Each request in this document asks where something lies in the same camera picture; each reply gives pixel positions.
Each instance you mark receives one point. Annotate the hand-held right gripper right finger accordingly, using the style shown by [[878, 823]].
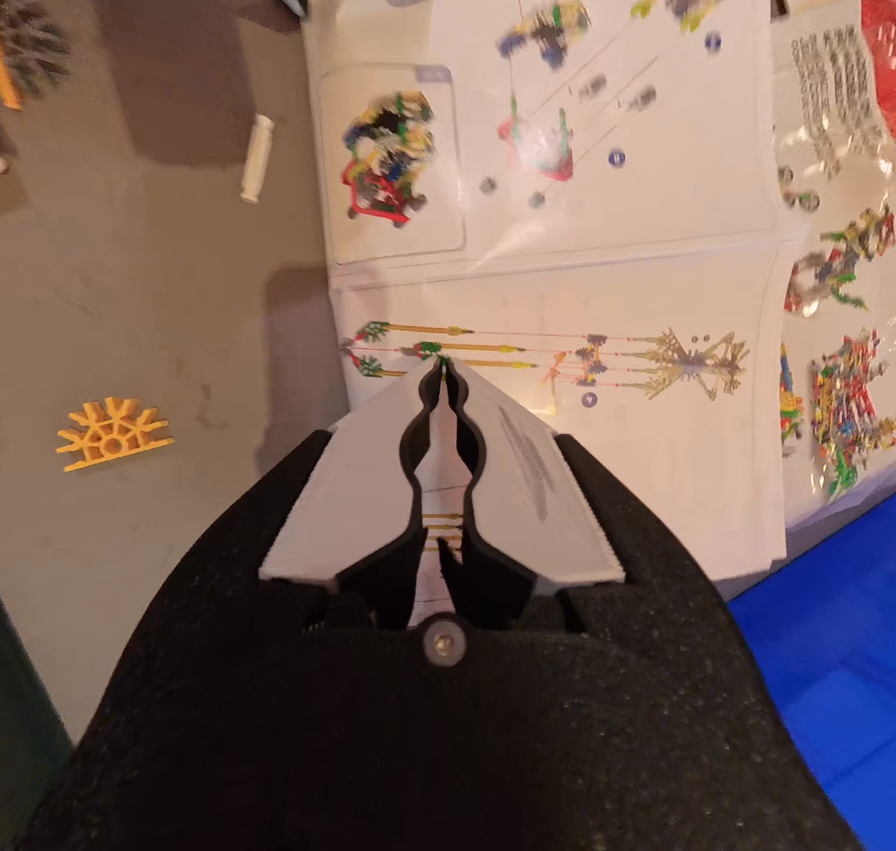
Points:
[[546, 508]]

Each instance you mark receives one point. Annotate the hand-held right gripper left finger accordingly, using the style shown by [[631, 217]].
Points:
[[336, 501]]

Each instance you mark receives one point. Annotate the building instruction sheet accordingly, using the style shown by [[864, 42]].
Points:
[[560, 270]]

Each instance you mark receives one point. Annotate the blue plastic bin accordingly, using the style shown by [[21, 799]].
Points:
[[826, 655]]

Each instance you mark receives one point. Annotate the colourful toy packaging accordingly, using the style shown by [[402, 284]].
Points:
[[840, 235]]

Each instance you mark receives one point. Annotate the long yellow rod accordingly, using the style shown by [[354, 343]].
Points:
[[8, 84]]

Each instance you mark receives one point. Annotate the yellow connector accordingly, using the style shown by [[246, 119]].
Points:
[[113, 429]]

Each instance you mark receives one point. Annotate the short white spacer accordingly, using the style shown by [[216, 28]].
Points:
[[257, 158]]

